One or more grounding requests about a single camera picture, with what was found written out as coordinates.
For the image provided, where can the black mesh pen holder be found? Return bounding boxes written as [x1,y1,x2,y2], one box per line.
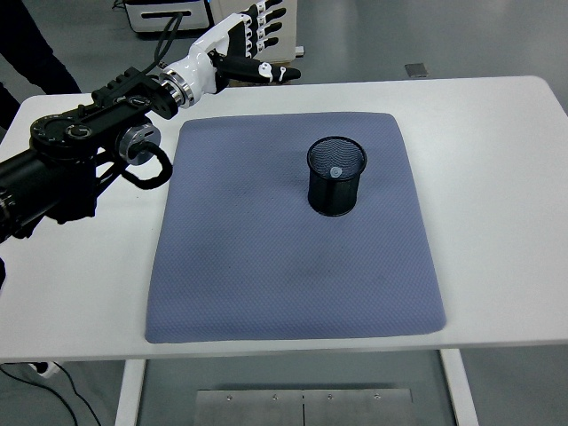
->
[305,136,368,218]

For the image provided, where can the black floor cable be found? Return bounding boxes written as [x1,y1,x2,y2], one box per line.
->
[56,364,103,426]
[0,362,84,426]

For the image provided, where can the blue-grey padded mat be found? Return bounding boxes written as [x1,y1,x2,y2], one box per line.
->
[144,112,447,343]

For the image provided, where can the grey metal plate with screws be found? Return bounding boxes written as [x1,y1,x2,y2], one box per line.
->
[194,389,414,426]

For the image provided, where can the white power strip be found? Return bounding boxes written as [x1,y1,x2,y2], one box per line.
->
[27,360,61,379]

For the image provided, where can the white appliance with black slot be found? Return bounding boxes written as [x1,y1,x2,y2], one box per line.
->
[123,0,210,35]

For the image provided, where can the person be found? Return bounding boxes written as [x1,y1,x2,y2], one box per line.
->
[0,0,83,130]

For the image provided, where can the white table leg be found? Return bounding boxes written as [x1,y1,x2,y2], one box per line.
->
[439,349,479,426]
[114,359,147,426]

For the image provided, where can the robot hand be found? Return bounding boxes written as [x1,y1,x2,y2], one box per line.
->
[164,0,303,104]

